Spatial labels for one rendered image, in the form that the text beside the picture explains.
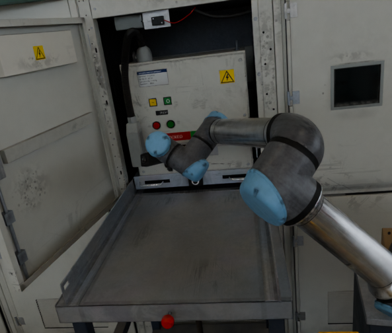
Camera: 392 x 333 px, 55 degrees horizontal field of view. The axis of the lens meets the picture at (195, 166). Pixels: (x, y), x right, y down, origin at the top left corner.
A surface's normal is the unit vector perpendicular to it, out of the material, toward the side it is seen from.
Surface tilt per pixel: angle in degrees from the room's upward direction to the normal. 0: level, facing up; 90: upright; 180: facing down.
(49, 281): 90
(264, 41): 90
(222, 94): 90
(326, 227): 83
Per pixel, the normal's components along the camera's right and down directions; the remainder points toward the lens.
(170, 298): -0.12, -0.93
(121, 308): -0.11, 0.36
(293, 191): 0.25, 0.07
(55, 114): 0.95, 0.00
